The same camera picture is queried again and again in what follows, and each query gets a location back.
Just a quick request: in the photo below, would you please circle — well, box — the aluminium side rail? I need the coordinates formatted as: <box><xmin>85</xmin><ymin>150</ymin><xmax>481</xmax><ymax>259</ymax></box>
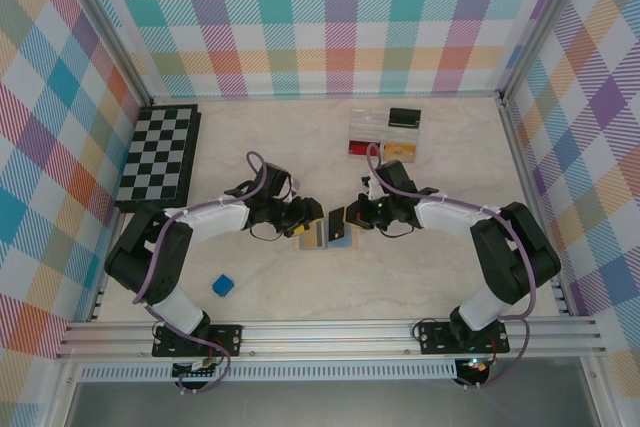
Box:
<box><xmin>499</xmin><ymin>91</ymin><xmax>571</xmax><ymax>318</ymax></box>

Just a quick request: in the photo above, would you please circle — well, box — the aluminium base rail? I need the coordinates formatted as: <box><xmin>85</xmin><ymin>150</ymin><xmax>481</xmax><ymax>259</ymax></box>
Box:
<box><xmin>54</xmin><ymin>315</ymin><xmax>609</xmax><ymax>361</ymax></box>

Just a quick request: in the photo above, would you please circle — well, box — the small circuit board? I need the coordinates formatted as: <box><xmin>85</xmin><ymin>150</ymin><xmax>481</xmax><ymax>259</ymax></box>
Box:
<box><xmin>172</xmin><ymin>359</ymin><xmax>221</xmax><ymax>379</ymax></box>
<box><xmin>459</xmin><ymin>356</ymin><xmax>494</xmax><ymax>378</ymax></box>

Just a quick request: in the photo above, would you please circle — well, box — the blue cube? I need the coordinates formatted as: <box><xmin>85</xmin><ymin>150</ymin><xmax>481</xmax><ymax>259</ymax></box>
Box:
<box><xmin>210</xmin><ymin>274</ymin><xmax>235</xmax><ymax>297</ymax></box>

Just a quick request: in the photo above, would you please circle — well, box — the black grey chessboard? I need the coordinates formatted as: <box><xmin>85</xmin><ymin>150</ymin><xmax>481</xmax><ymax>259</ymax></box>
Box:
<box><xmin>114</xmin><ymin>103</ymin><xmax>204</xmax><ymax>213</ymax></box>

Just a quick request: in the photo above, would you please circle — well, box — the purple cable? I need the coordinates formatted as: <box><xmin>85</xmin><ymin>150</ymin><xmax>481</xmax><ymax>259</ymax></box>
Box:
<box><xmin>130</xmin><ymin>150</ymin><xmax>281</xmax><ymax>396</ymax></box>
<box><xmin>365</xmin><ymin>142</ymin><xmax>539</xmax><ymax>391</ymax></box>

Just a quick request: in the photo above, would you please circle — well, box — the clear plastic organizer box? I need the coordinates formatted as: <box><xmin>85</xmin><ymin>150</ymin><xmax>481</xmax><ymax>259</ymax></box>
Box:
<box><xmin>345</xmin><ymin>107</ymin><xmax>421</xmax><ymax>164</ymax></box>

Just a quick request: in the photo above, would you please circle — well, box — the beige leather card holder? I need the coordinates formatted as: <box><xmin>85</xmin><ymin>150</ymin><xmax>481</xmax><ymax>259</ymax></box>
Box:
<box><xmin>293</xmin><ymin>219</ymin><xmax>361</xmax><ymax>254</ymax></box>

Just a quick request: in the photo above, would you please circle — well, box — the thin black cable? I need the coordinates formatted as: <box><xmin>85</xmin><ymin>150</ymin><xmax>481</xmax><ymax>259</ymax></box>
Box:
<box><xmin>375</xmin><ymin>222</ymin><xmax>417</xmax><ymax>239</ymax></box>
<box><xmin>248</xmin><ymin>224</ymin><xmax>282</xmax><ymax>244</ymax></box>

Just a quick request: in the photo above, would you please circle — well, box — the perforated grey cable duct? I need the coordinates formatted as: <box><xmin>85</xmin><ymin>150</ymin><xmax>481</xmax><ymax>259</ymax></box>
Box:
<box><xmin>78</xmin><ymin>359</ymin><xmax>459</xmax><ymax>382</ymax></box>

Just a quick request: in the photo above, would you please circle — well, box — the black credit card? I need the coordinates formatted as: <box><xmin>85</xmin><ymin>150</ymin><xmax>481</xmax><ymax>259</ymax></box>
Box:
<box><xmin>326</xmin><ymin>206</ymin><xmax>348</xmax><ymax>244</ymax></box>

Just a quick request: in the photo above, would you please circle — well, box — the aluminium frame post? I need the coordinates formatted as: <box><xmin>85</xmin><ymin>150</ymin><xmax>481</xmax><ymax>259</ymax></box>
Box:
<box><xmin>499</xmin><ymin>0</ymin><xmax>584</xmax><ymax>101</ymax></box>
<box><xmin>59</xmin><ymin>0</ymin><xmax>154</xmax><ymax>104</ymax></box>

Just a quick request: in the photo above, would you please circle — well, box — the red credit card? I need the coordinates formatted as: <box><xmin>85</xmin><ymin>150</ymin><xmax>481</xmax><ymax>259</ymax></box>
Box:
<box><xmin>346</xmin><ymin>139</ymin><xmax>382</xmax><ymax>159</ymax></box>

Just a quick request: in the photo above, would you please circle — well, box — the grey metal panel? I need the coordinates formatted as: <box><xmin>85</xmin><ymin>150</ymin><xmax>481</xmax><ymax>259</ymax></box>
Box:
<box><xmin>64</xmin><ymin>379</ymin><xmax>601</xmax><ymax>427</ymax></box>

